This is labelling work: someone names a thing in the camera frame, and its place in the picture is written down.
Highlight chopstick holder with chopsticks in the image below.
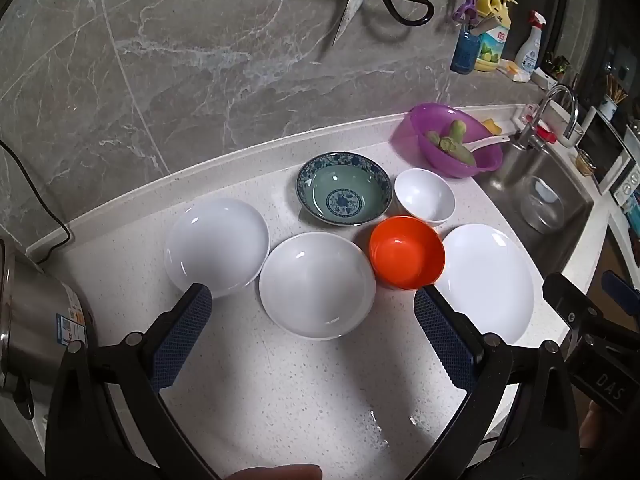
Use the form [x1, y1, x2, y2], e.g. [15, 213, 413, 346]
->
[599, 74, 629, 122]

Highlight small white bowl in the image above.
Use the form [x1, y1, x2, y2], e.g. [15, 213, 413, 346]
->
[394, 168, 456, 226]

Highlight purple plastic basin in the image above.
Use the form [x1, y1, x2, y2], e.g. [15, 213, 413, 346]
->
[390, 103, 504, 179]

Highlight small potted plant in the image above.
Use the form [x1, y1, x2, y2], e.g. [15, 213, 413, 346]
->
[545, 52, 572, 81]

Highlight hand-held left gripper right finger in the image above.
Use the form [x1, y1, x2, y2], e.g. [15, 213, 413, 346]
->
[413, 285, 581, 480]

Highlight white microwave oven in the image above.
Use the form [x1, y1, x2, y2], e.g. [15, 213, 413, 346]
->
[577, 107, 640, 208]

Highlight blue patterned ceramic bowl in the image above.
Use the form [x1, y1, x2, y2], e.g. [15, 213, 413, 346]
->
[296, 152, 393, 227]

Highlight white plate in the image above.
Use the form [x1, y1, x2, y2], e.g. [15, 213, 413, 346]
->
[164, 197, 271, 300]
[258, 231, 377, 341]
[434, 223, 536, 346]

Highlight yellow detergent bottle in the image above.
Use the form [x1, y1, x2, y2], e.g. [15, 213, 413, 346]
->
[473, 0, 518, 72]

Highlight stainless steel sink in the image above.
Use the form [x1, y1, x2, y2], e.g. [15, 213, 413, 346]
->
[472, 145, 608, 281]

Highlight clear glass bowl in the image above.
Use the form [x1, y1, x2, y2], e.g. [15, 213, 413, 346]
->
[520, 176, 566, 235]

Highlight blue sponge holder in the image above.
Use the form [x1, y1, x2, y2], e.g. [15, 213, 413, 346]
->
[449, 22, 484, 75]

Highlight white ladle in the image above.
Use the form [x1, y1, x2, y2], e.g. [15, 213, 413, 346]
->
[462, 132, 511, 153]

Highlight green vegetable stalks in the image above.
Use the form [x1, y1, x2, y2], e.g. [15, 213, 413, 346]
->
[425, 119, 478, 166]

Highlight chrome faucet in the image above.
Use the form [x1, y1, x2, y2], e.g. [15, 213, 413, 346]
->
[511, 85, 580, 152]

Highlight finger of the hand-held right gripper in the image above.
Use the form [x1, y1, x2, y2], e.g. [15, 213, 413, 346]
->
[601, 270, 640, 307]
[542, 272, 605, 333]

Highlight black power cable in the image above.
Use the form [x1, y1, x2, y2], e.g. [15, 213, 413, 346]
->
[0, 137, 73, 263]

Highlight packaged white sponge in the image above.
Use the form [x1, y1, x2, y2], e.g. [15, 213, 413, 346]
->
[499, 59, 534, 84]

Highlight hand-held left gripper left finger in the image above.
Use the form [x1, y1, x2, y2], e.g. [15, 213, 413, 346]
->
[45, 282, 221, 480]

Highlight person's left hand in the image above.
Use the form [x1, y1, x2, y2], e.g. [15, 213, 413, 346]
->
[237, 464, 323, 480]

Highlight stainless steel cooker pot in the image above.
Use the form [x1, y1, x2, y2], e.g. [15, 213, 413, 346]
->
[0, 237, 97, 422]

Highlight white spray bottle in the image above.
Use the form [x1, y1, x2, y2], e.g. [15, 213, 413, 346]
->
[514, 10, 548, 74]

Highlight orange plastic bowl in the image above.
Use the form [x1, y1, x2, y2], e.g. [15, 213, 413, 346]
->
[369, 216, 446, 292]

